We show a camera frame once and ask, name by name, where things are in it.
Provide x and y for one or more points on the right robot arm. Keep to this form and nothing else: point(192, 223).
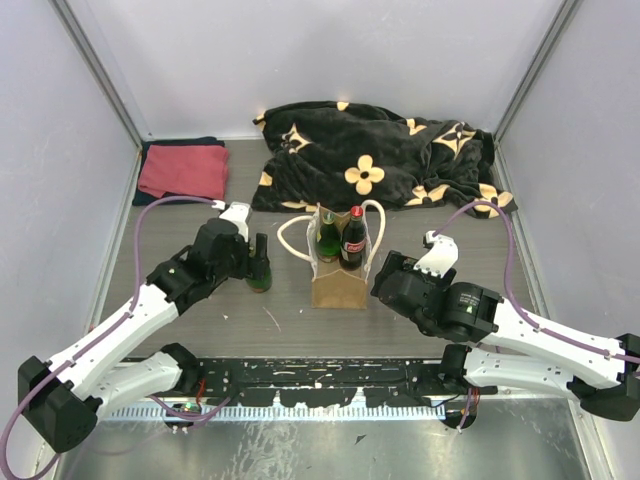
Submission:
point(491, 344)

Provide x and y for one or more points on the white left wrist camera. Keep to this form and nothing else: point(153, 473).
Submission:
point(237, 213)

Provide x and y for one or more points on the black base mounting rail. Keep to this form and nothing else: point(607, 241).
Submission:
point(318, 382)

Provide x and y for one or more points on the cola glass bottle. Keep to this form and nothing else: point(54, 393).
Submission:
point(353, 240)

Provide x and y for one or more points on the red folded cloth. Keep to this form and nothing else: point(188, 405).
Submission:
point(185, 170)

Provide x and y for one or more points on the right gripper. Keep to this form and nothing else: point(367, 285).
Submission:
point(396, 260)

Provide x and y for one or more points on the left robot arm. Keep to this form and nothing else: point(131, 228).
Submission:
point(65, 397)

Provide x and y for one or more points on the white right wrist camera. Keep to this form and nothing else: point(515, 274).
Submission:
point(442, 254)

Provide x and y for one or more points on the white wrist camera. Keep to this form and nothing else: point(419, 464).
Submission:
point(442, 254)
point(237, 213)

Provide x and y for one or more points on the green bottle front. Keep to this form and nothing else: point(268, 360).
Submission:
point(328, 238)

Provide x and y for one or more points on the green bottle yellow label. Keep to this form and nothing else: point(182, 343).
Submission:
point(260, 284)

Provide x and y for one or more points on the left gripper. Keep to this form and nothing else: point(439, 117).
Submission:
point(253, 266)

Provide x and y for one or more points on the dark navy folded cloth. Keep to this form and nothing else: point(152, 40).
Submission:
point(150, 199)

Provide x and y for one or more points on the canvas tote bag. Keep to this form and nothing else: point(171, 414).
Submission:
point(333, 287)

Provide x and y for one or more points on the white slotted cable duct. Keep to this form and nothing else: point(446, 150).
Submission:
point(149, 411)

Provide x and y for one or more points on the black floral blanket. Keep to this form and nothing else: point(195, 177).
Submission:
point(339, 154)

